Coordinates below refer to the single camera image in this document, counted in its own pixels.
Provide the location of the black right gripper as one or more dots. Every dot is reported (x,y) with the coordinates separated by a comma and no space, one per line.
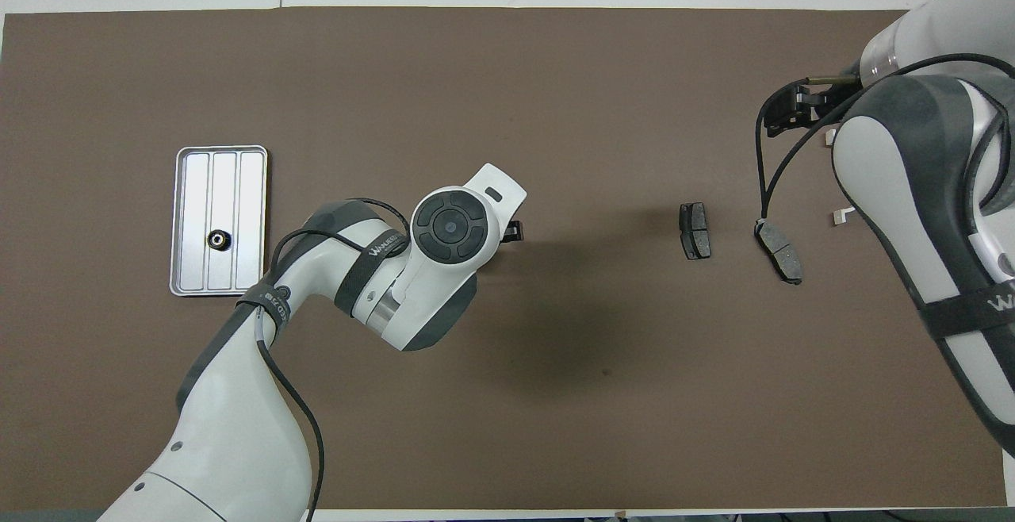
(817,103)

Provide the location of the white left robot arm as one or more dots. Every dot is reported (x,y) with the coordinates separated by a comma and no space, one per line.
(238,443)

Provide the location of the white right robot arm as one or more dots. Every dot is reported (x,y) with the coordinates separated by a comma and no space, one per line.
(896,189)

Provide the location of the silver metal tray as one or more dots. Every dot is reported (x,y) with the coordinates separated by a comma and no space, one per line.
(198,189)

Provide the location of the brown table mat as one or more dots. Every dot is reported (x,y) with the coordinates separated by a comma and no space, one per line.
(555,109)

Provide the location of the curved dark grey brake pad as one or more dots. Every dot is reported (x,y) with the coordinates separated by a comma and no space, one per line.
(779,252)

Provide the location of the rectangular dark grey brake pad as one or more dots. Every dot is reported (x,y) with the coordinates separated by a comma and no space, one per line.
(695,230)

